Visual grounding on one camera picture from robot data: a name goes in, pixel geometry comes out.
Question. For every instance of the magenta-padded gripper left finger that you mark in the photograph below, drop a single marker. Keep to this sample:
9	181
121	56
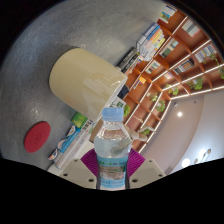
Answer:
76	173

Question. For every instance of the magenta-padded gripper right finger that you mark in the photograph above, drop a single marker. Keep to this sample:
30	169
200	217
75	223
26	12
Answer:
146	171

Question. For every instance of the clear blue-capped water bottle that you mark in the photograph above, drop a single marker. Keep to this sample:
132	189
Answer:
112	150

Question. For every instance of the ceiling chandelier lamp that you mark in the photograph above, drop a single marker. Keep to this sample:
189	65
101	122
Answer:
186	162

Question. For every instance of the green box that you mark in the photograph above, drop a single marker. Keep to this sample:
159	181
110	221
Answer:
79	120

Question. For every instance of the flat round red coaster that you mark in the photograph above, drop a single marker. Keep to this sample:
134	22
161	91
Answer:
37	136

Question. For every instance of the round ceiling spotlight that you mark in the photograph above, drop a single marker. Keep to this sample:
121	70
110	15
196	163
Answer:
180	114

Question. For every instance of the white and green carton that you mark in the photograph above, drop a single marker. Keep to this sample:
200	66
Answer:
117	102

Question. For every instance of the dark chair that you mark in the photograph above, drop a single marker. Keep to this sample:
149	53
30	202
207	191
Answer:
122	92

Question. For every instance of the cream cup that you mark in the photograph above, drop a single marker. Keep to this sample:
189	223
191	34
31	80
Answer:
83	80

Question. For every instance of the stack of dark books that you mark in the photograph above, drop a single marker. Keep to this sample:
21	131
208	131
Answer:
130	60

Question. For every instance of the wooden wall shelf unit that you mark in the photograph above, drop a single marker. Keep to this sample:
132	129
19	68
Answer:
180	56

